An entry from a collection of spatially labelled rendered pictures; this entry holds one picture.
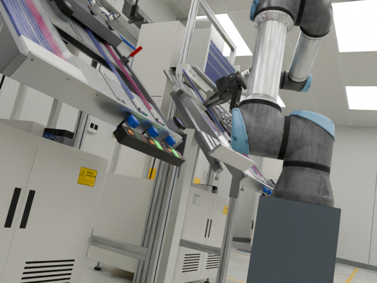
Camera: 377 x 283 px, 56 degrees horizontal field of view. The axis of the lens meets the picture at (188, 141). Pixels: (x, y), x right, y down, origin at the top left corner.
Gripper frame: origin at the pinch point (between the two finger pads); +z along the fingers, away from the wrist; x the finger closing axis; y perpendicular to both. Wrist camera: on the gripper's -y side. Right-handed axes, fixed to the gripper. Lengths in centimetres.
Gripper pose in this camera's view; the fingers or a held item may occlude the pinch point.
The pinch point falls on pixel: (206, 105)
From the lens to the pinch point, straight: 163.9
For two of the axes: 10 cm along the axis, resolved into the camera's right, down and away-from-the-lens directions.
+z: -8.2, 4.0, 4.0
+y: -2.2, -8.8, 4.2
